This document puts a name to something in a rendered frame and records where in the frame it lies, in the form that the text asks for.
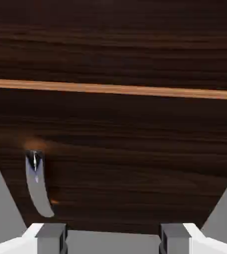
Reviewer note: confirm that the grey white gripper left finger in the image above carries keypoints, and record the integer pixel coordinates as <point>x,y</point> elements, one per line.
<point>49,240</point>

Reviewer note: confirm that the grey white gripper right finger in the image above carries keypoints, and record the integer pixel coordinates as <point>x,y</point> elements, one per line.
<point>174,240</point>

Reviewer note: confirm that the dark wood cabinet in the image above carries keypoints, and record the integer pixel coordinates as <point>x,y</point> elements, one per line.
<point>113,39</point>

